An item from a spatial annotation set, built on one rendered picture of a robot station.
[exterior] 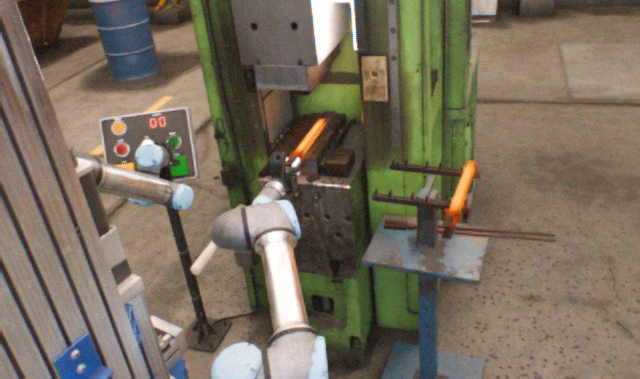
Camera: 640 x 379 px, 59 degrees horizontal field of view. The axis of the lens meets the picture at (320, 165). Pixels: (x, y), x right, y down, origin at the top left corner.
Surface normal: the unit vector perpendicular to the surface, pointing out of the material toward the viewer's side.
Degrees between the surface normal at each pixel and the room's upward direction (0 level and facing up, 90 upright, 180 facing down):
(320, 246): 90
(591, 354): 0
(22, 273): 90
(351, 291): 90
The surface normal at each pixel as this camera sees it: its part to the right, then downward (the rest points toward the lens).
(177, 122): 0.06, -0.03
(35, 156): 0.85, 0.18
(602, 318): -0.10, -0.87
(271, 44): -0.30, 0.49
